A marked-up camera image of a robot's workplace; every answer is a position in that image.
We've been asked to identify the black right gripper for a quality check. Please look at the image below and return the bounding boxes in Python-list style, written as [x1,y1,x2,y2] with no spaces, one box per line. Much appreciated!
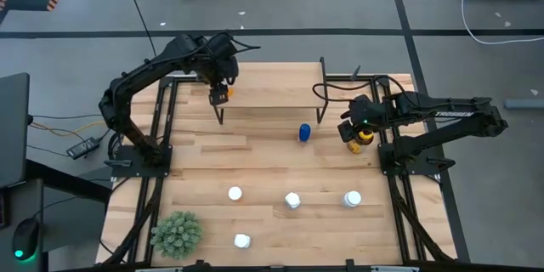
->
[337,93,386,144]

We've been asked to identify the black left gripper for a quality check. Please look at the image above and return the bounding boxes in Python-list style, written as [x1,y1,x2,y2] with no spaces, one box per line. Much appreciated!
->
[206,48,241,107]

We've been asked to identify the yellow fish oil bottle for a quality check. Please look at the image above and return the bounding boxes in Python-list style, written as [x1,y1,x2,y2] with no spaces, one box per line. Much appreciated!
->
[346,129,376,155]

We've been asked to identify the blue-capped white bottle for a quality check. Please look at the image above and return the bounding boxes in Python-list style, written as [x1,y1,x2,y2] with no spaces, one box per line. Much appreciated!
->
[297,122,312,144]

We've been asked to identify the white supplement facts bottle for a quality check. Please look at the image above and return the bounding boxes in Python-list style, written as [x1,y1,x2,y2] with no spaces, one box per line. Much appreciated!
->
[284,191,302,210]

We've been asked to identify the large white bottle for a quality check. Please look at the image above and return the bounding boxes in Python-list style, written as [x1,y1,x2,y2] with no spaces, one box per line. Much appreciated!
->
[233,233,252,250]

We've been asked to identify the artificial green bush plant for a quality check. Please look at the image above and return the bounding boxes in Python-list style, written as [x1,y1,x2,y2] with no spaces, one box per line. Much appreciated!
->
[149,210,204,260]

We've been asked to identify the black power adapter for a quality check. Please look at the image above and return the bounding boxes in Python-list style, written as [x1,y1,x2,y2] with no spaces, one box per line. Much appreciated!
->
[65,136,101,161]

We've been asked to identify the grey metal bar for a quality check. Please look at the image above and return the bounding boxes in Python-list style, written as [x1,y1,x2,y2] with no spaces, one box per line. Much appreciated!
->
[504,98,544,110]

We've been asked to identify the dark grey computer screen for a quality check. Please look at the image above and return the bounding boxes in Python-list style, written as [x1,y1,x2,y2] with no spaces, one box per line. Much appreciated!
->
[0,71,31,190]

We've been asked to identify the black computer mouse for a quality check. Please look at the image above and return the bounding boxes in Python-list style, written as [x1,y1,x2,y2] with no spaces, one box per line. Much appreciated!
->
[11,217,42,263]

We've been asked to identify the black table rig frame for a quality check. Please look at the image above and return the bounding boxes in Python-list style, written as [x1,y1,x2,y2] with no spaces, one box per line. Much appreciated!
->
[99,74,458,272]

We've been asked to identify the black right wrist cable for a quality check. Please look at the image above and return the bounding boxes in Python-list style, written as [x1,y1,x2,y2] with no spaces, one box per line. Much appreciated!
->
[312,75,403,104]

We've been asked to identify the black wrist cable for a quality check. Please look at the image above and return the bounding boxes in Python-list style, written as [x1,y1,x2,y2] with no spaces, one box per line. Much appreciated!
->
[214,29,262,54]
[312,75,403,104]

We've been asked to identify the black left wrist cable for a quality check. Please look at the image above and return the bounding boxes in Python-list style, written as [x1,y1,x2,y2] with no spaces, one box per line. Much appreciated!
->
[214,29,262,54]

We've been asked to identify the wooden shelf black metal frame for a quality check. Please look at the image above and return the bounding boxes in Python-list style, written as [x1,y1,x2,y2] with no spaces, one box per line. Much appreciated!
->
[211,56,329,126]

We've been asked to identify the black floor cable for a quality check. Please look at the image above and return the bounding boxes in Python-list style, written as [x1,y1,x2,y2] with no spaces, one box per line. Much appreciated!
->
[120,0,157,57]

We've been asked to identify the orange cable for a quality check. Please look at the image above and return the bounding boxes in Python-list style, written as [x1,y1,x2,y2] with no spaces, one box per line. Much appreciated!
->
[30,119,107,138]

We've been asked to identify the white floor cable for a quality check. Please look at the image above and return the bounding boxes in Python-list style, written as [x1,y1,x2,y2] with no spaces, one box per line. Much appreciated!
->
[460,0,544,46]

